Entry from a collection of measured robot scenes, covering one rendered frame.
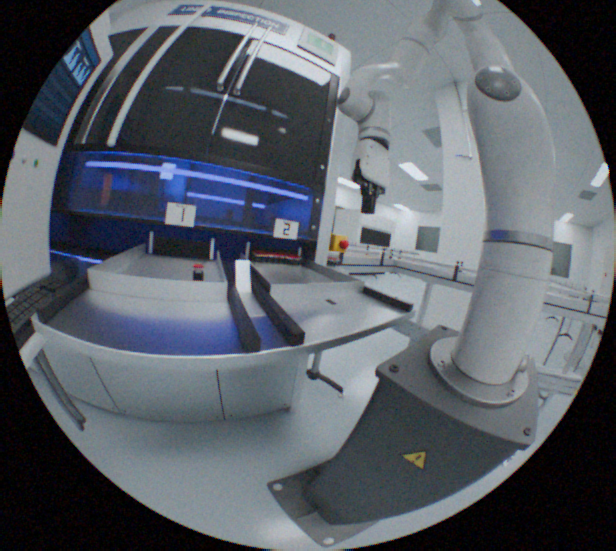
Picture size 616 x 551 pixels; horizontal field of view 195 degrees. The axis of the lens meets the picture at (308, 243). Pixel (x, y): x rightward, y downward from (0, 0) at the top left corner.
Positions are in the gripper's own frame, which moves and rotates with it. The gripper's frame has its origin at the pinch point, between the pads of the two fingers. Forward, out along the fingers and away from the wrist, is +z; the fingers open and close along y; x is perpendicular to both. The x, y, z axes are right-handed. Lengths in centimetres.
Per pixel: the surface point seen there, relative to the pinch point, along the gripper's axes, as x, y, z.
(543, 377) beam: 84, -85, 59
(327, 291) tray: -2.1, 6.6, 20.8
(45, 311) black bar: 11, 54, 21
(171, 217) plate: -28, 44, 9
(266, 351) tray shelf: 11.7, 25.2, 22.4
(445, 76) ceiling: -6, -129, -185
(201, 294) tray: -2.1, 32.4, 21.0
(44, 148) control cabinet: -12, 89, -5
